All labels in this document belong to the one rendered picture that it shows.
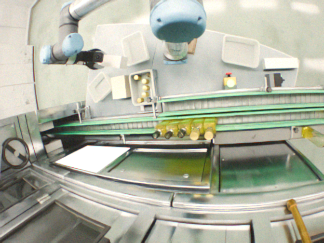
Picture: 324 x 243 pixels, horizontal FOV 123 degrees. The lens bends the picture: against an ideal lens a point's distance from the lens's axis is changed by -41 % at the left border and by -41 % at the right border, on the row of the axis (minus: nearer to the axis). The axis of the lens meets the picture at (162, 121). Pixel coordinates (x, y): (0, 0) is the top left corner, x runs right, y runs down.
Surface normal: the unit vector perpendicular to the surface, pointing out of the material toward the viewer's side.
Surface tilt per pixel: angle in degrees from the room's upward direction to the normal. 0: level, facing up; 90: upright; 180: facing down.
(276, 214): 90
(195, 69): 0
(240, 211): 90
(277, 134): 0
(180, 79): 0
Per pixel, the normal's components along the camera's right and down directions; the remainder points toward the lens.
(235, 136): -0.33, 0.23
